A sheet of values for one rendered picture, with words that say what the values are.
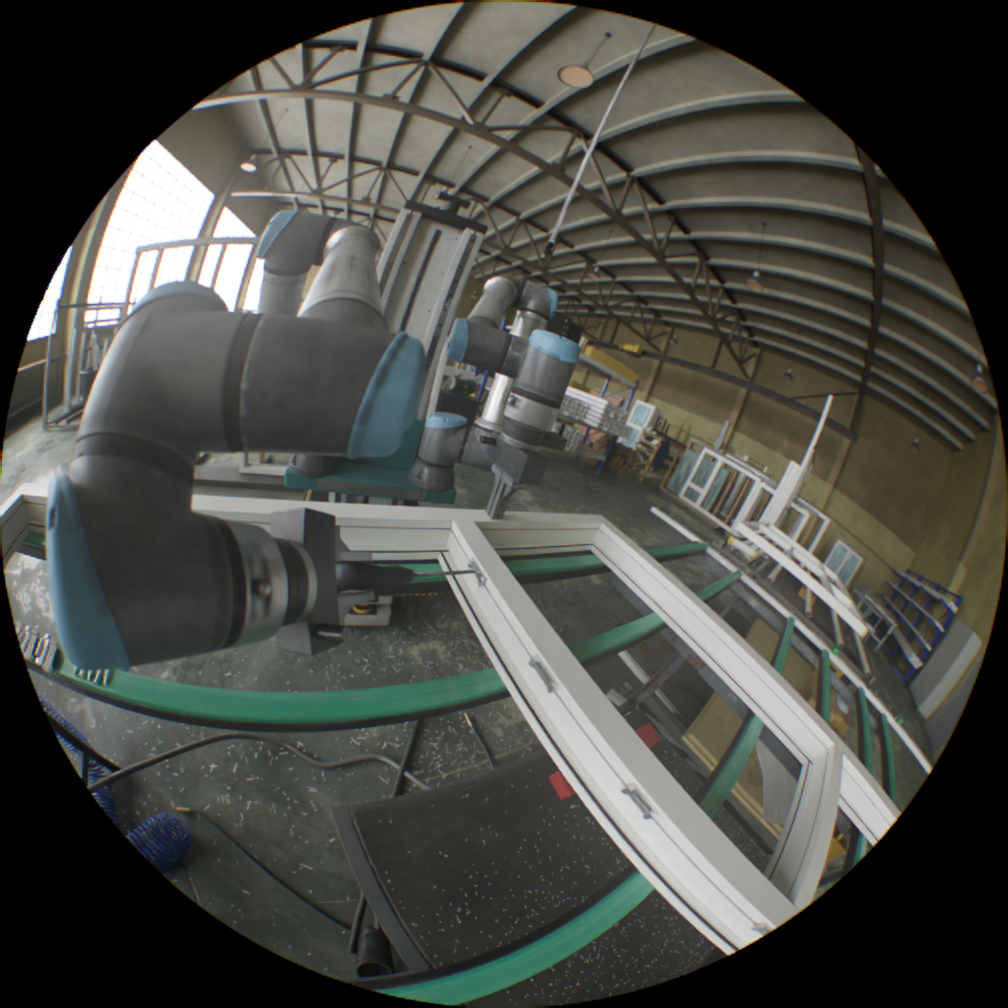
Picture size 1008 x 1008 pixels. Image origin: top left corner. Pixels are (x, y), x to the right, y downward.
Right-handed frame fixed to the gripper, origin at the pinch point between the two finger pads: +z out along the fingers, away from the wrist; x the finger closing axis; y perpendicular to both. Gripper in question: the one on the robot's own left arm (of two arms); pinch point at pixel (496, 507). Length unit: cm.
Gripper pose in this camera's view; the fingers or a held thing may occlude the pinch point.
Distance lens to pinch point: 59.1
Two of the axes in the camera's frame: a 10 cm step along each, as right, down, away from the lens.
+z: -3.2, 8.6, 3.9
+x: 4.6, 5.0, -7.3
